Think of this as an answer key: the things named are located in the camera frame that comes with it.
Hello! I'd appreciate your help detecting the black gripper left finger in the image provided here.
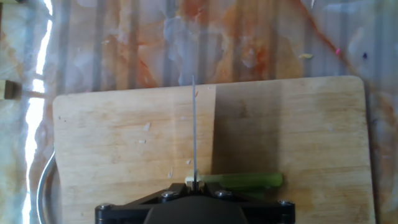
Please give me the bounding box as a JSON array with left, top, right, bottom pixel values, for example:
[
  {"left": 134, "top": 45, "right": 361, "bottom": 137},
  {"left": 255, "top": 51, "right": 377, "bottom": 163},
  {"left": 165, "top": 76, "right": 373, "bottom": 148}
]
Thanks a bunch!
[{"left": 95, "top": 182, "right": 195, "bottom": 224}]

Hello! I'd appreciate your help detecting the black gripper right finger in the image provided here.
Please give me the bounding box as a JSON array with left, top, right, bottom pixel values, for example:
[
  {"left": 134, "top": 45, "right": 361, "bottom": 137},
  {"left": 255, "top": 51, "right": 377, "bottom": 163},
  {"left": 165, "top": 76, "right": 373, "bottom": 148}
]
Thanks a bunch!
[{"left": 198, "top": 182, "right": 296, "bottom": 224}]

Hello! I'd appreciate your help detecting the thin steel knife blade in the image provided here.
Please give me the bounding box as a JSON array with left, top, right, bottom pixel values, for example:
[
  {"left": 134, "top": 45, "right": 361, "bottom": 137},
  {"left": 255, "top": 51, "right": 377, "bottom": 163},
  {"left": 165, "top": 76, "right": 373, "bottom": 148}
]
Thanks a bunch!
[{"left": 191, "top": 74, "right": 198, "bottom": 191}]

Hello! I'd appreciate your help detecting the green scallion stalk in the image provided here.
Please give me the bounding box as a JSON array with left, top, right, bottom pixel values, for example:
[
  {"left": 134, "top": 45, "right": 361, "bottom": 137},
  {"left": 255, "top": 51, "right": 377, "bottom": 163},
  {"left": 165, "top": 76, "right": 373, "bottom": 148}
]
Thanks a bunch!
[{"left": 185, "top": 172, "right": 284, "bottom": 200}]

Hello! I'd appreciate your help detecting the wooden cutting board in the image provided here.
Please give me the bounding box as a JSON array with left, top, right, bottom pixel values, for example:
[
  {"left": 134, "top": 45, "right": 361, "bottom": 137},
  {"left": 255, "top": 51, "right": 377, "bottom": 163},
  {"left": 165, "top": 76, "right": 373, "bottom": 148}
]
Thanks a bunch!
[{"left": 36, "top": 75, "right": 376, "bottom": 224}]

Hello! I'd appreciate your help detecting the wooden knife rack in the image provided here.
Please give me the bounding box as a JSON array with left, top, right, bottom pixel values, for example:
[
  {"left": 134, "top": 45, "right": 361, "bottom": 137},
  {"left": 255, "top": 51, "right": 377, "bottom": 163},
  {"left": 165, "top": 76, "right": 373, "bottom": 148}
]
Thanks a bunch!
[{"left": 0, "top": 79, "right": 46, "bottom": 101}]

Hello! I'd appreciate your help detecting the orange marble pattern mat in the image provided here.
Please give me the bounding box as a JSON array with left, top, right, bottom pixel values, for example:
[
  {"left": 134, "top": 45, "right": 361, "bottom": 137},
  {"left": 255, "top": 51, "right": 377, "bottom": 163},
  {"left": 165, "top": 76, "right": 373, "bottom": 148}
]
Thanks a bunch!
[{"left": 0, "top": 0, "right": 398, "bottom": 224}]

